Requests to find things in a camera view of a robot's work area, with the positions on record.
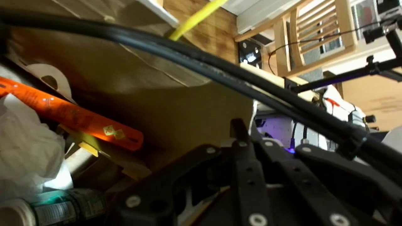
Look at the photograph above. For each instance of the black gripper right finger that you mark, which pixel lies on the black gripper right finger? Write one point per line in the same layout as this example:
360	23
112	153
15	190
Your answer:
327	189

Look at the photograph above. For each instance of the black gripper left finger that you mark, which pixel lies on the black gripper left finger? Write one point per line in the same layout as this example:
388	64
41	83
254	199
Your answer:
188	189

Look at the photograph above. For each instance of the brown McDelivery paper bag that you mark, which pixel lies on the brown McDelivery paper bag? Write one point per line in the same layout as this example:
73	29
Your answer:
180	108

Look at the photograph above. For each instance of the white plastic bag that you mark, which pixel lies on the white plastic bag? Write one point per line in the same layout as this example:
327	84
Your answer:
25	151

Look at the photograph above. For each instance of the orange stick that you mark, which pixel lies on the orange stick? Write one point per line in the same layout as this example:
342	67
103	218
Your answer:
70	115

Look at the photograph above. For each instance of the black camera stand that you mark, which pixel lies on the black camera stand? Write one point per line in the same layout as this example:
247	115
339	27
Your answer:
355	73

